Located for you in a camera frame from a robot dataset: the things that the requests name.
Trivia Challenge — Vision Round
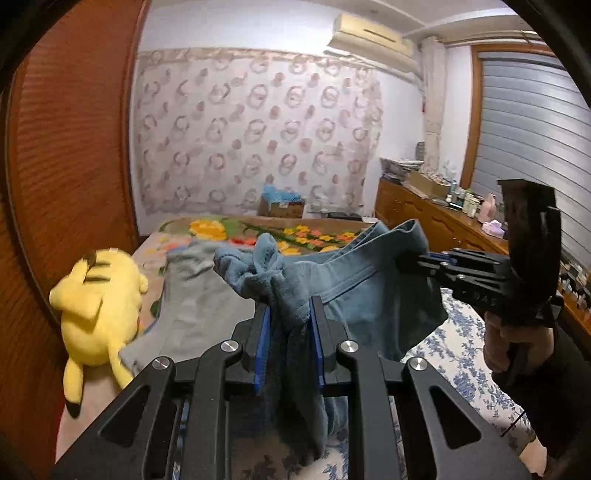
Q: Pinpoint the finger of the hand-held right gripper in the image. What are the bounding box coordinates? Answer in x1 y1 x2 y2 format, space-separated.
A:
431 247 509 274
396 254 463 290

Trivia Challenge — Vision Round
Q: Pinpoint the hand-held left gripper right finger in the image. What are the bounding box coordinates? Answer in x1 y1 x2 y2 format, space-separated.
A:
309 295 532 480

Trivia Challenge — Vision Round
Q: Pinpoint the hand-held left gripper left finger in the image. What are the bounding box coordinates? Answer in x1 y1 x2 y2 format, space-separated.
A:
51 305 273 480

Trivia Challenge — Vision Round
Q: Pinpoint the person's right forearm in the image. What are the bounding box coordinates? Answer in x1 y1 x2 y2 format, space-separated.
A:
492 323 591 476

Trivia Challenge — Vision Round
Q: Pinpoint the person's right hand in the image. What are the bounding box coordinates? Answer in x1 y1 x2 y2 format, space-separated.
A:
482 314 555 376

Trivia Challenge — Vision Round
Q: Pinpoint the wooden sideboard cabinet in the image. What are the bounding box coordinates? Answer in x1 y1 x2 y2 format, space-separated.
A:
375 179 591 333

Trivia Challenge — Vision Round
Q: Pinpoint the row of small bottles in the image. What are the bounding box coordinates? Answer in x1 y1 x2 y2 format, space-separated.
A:
445 180 481 217

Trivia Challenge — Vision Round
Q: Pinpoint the grey garment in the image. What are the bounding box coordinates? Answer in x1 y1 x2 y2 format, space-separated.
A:
117 240 278 384

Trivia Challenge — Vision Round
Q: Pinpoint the open cardboard box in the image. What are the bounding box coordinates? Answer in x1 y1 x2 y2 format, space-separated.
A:
409 171 451 198

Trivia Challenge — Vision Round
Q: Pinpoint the blue floral white quilt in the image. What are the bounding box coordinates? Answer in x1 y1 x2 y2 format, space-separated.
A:
231 288 541 480

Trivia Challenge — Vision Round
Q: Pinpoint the woven basket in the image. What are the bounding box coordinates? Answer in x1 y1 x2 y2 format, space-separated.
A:
381 158 424 180

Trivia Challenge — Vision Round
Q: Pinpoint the colourful flower blanket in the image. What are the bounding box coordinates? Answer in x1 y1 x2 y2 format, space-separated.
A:
134 216 377 333

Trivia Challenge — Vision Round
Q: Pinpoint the grey window blind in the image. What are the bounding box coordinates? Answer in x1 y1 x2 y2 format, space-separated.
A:
473 58 591 264

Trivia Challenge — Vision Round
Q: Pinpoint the small cardboard box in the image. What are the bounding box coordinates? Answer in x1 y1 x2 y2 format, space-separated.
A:
259 194 305 219

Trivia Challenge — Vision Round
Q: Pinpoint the light blue cloth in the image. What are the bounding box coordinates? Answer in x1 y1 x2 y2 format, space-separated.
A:
262 184 301 204

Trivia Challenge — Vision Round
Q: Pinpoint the beige lace curtain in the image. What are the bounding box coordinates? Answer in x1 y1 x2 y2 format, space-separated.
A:
422 37 446 162

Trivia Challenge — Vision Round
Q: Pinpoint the yellow plush toy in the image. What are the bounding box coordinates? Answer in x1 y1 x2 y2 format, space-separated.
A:
48 248 149 418

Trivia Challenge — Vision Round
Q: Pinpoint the white air conditioner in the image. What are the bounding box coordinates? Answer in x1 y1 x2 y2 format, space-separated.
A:
325 13 416 72

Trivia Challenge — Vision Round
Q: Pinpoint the wooden wardrobe door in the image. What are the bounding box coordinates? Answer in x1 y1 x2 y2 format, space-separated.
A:
0 0 153 416

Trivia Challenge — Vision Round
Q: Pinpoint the ring patterned curtain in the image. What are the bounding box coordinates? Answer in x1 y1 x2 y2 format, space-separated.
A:
131 46 386 217

